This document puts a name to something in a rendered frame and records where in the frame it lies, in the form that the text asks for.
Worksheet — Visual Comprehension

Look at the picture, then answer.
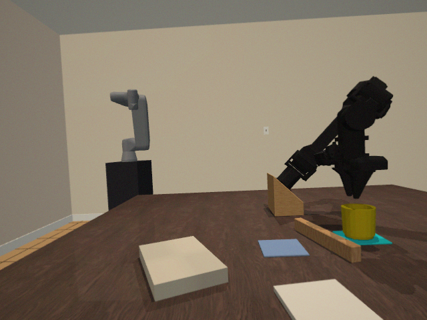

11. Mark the long wooden bar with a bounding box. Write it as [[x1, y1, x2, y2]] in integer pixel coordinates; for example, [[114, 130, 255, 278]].
[[294, 218, 361, 263]]

